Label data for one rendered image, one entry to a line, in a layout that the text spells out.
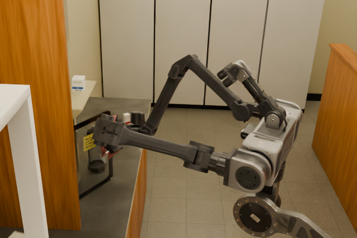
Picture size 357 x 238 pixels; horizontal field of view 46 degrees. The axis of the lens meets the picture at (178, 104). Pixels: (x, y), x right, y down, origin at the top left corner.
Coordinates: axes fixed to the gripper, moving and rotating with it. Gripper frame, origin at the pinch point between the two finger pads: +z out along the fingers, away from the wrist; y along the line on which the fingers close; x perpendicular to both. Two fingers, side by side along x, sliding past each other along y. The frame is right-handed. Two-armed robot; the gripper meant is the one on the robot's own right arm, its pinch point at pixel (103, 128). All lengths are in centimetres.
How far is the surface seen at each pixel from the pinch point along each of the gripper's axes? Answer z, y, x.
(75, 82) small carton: 7.0, 36.0, 22.9
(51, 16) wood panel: 6, 72, 48
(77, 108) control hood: 2, 32, 40
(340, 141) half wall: -182, -75, -127
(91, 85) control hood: 1.6, 31.4, 14.7
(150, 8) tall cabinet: -3, 1, -270
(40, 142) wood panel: 16, 20, 49
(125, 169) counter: -11.0, -25.7, 0.0
